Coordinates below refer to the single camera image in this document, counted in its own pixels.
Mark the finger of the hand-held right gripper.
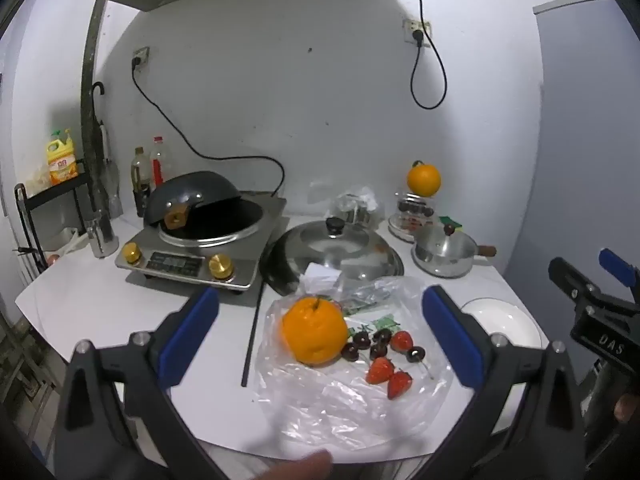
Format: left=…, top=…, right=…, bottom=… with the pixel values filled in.
left=548, top=257, right=602, bottom=312
left=599, top=248, right=640, bottom=307

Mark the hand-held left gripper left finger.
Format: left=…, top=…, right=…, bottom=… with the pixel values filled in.
left=52, top=286, right=236, bottom=480

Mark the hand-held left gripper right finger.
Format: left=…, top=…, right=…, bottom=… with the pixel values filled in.
left=410, top=284, right=588, bottom=480

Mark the white bowl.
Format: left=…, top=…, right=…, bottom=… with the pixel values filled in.
left=459, top=297, right=543, bottom=361

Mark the large orange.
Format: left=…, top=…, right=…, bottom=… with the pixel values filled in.
left=281, top=296, right=349, bottom=366

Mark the clear printed plastic bag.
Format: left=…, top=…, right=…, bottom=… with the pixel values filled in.
left=252, top=275, right=456, bottom=453

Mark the person's right hand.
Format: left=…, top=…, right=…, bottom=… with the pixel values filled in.
left=614, top=392, right=640, bottom=424

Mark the person's left hand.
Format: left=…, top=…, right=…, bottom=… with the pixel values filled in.
left=247, top=449, right=333, bottom=480

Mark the black rod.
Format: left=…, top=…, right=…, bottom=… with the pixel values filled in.
left=241, top=280, right=266, bottom=388

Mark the small steel pot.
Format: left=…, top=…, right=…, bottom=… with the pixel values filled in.
left=411, top=223, right=497, bottom=279

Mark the steel induction cooker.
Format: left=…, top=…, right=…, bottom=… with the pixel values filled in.
left=115, top=192, right=290, bottom=291

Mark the steel cup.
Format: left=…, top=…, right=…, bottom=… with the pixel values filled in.
left=86, top=209, right=120, bottom=259

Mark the glass jar with fruit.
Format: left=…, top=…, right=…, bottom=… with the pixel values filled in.
left=389, top=191, right=441, bottom=241

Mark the grey refrigerator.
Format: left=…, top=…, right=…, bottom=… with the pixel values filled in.
left=532, top=0, right=640, bottom=311

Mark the black wok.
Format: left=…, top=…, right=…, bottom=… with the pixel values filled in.
left=143, top=171, right=241, bottom=233

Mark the bag of steel cups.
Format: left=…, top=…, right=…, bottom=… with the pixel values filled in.
left=327, top=187, right=383, bottom=228

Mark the small orange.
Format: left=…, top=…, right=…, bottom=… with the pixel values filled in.
left=406, top=160, right=442, bottom=197

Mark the dark oil bottle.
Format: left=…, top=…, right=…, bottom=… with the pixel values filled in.
left=131, top=147, right=152, bottom=216

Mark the red cap bottle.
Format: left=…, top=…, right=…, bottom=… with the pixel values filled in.
left=150, top=136, right=168, bottom=188

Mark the black metal rack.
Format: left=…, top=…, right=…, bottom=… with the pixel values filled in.
left=14, top=172, right=93, bottom=281

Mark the yellow detergent bottle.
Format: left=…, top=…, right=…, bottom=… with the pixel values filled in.
left=46, top=128, right=80, bottom=187

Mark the grey vertical pipe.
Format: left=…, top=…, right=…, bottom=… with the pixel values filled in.
left=80, top=0, right=108, bottom=211

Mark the black hook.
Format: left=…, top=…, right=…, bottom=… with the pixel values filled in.
left=91, top=81, right=107, bottom=131

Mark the black cooker power cable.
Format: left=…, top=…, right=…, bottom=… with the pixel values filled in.
left=131, top=57, right=286, bottom=198

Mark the black hanging cable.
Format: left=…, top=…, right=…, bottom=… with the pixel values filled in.
left=402, top=0, right=447, bottom=110

